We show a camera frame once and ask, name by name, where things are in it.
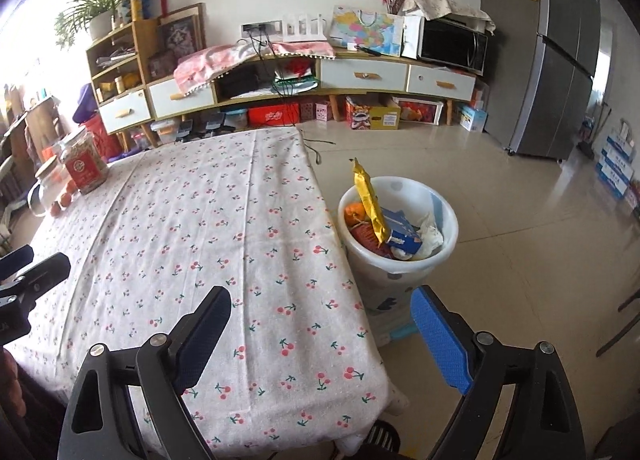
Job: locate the glass jar red label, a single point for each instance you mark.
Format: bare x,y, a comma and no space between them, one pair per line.
85,164

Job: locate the white box red picture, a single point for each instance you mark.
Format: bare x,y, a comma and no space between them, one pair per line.
420,110

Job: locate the broom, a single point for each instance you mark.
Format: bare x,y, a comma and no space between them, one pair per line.
597,130

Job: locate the small white blue box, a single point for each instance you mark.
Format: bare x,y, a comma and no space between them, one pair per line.
472,118

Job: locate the white slatted rack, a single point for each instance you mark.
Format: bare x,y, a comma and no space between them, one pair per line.
305,28

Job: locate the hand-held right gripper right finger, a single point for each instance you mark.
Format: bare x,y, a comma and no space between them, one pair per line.
442,340

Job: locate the small pink box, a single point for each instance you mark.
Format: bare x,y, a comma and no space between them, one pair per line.
322,111
307,111

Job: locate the white paper bag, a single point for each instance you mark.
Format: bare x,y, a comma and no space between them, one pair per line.
411,38

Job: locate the framed picture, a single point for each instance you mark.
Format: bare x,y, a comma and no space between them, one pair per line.
182,33

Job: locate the yellow bottle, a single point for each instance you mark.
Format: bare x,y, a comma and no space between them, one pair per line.
135,7

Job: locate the clear plastic storage box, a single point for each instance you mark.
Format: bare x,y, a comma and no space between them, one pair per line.
165,133

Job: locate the stack of blue white cartons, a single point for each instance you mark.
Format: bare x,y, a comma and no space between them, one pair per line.
617,159

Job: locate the white tissue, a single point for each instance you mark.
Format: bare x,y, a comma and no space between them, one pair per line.
431,236

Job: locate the patterned cloth cover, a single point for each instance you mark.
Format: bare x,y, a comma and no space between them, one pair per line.
445,7

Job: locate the red bag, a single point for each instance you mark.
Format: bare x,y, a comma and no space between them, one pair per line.
102,135

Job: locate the black microwave oven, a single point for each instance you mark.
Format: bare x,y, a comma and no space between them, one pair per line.
452,47

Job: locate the glass jar wooden lid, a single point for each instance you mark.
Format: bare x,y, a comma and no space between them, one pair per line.
47,190

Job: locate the dark chair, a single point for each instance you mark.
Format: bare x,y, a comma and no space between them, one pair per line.
625,321

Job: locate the white spotted trash bin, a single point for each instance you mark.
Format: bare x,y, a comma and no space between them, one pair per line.
440,260

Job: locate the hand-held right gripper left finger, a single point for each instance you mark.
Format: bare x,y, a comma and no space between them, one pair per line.
200,340

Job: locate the blue snack packet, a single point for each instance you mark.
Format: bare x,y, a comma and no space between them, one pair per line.
402,236

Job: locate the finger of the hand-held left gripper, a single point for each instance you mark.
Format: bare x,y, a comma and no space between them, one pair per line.
15,261
42,274

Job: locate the person's left forearm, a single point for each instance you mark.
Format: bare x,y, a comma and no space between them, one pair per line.
9,385

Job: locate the pink cloth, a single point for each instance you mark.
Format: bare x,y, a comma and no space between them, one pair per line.
250,59

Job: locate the wall power strip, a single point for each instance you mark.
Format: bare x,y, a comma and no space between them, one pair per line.
260,29

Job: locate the yellow cardboard box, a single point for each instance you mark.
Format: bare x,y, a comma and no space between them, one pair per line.
372,114

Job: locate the dark patterned box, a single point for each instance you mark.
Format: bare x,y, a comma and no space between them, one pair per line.
162,65

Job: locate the potted green plant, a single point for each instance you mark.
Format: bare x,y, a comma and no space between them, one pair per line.
99,9

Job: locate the wooden media cabinet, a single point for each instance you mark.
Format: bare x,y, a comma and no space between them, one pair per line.
345,89

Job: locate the map print bag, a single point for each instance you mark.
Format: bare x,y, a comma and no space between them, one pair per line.
367,29

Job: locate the purple bag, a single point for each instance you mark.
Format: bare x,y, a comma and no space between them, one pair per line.
85,105

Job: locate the green red folded items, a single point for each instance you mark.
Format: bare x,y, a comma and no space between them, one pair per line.
295,75

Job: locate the cherry print tablecloth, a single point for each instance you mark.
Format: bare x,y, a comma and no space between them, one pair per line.
200,240

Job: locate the grey refrigerator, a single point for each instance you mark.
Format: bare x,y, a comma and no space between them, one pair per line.
545,49

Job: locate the red gift box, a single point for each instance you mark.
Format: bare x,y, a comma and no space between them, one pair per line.
274,116

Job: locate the yellow snack wrapper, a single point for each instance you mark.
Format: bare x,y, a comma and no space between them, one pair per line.
370,205

